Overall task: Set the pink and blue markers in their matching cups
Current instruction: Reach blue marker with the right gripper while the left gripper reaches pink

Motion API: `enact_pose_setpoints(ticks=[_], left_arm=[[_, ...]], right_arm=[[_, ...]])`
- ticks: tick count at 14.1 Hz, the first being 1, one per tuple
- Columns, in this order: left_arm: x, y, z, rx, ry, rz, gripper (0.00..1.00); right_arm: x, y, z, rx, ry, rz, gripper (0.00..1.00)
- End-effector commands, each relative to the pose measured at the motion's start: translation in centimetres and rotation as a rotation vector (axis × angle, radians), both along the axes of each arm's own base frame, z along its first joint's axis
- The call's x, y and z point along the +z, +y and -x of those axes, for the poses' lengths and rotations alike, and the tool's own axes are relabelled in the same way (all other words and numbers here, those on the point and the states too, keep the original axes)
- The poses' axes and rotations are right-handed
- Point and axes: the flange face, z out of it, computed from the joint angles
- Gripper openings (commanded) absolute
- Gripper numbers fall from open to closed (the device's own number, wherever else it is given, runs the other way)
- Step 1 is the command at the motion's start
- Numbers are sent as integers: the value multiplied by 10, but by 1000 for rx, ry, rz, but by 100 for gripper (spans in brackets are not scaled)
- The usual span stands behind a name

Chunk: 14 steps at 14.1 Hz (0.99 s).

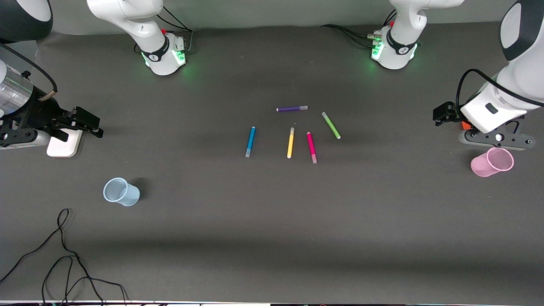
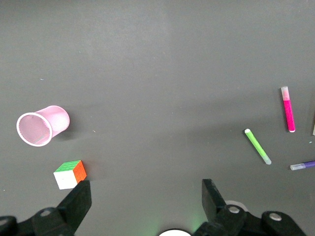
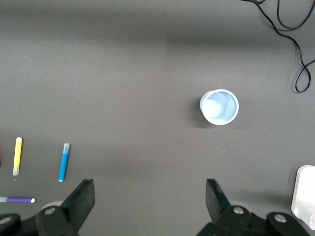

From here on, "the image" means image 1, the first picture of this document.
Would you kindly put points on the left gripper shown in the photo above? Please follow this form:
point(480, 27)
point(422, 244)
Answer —
point(445, 112)

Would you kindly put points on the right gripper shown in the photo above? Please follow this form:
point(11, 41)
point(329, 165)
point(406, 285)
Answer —
point(39, 115)

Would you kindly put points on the pink marker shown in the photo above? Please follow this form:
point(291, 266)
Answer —
point(311, 146)

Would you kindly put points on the blue marker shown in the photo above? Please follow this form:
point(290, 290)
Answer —
point(250, 141)

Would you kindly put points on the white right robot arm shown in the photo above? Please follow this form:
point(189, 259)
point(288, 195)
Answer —
point(127, 17)

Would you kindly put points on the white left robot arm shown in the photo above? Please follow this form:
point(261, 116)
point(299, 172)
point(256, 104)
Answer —
point(399, 46)

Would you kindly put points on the white desk lamp stand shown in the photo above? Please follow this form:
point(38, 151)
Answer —
point(63, 146)

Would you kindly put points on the pink plastic cup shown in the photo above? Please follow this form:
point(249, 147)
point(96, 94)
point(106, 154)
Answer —
point(488, 163)

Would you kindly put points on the light blue plastic cup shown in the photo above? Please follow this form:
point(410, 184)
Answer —
point(121, 193)

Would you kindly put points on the green marker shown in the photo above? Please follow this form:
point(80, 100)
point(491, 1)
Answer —
point(331, 125)

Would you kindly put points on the purple marker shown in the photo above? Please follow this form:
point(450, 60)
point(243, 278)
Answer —
point(291, 109)

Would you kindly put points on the yellow marker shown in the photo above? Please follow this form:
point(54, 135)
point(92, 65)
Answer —
point(290, 142)

